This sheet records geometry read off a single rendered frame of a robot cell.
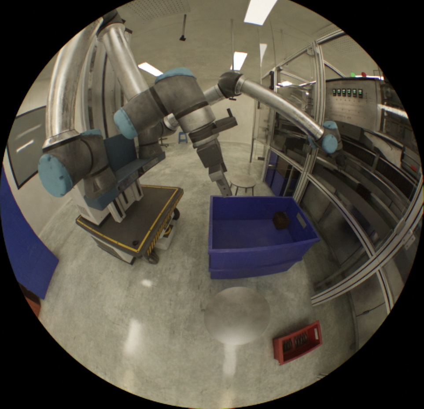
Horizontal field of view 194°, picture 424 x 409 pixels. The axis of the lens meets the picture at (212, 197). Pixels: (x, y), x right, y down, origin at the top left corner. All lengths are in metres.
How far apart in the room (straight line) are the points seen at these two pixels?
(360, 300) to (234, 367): 0.93
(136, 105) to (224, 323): 0.77
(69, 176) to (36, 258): 1.47
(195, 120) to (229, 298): 0.67
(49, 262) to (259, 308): 1.94
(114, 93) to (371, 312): 2.21
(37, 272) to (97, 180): 1.51
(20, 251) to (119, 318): 1.21
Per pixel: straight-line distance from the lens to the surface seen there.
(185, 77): 0.31
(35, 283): 1.91
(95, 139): 0.59
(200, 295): 0.89
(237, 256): 0.59
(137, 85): 0.47
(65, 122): 0.47
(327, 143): 0.65
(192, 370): 0.97
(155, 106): 0.30
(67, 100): 0.48
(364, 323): 1.33
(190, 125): 0.30
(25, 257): 1.80
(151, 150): 0.90
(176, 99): 0.30
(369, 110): 1.53
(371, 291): 1.21
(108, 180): 0.60
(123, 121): 0.31
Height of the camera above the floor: 0.87
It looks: 35 degrees down
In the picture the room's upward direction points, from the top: 1 degrees clockwise
